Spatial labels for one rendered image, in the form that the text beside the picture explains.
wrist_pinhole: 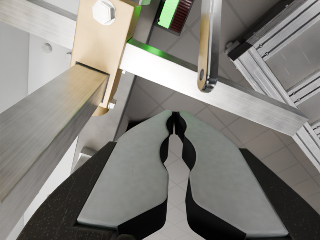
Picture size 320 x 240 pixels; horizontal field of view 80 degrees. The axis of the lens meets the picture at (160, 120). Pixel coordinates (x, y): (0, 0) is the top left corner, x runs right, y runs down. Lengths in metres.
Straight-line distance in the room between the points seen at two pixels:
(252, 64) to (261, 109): 0.66
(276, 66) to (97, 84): 0.86
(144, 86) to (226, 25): 0.52
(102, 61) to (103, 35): 0.03
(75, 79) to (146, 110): 1.02
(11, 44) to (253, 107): 0.44
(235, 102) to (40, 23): 0.23
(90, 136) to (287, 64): 0.83
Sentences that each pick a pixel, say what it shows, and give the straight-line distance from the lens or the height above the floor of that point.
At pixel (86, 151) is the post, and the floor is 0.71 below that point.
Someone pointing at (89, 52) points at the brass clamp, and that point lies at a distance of 0.22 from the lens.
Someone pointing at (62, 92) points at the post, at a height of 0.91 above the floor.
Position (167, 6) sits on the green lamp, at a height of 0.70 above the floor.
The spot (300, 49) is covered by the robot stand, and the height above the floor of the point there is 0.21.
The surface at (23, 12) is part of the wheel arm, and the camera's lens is 0.26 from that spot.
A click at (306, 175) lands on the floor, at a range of 1.84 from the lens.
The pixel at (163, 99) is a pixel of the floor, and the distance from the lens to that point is 1.16.
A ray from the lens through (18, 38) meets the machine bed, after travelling 0.50.
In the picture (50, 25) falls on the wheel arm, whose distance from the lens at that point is 0.25.
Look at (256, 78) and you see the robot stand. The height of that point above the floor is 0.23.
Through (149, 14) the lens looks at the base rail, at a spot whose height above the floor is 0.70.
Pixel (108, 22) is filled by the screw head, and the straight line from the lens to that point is 0.21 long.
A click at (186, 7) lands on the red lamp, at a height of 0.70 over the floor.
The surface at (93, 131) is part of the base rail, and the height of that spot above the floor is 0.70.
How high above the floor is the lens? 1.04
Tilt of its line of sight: 58 degrees down
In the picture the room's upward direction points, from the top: 175 degrees counter-clockwise
